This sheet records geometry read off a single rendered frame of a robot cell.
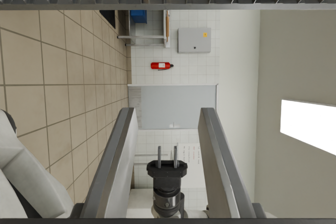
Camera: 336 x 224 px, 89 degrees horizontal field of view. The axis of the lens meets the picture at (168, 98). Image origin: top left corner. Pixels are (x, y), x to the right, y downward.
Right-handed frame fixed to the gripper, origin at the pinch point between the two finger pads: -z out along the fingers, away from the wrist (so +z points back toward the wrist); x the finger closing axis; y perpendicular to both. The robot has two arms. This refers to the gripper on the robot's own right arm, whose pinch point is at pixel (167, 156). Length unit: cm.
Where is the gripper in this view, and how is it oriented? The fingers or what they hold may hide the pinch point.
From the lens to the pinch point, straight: 55.2
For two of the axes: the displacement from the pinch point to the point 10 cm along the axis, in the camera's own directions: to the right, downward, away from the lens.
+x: 10.0, 0.1, 0.2
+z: -0.1, 9.7, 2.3
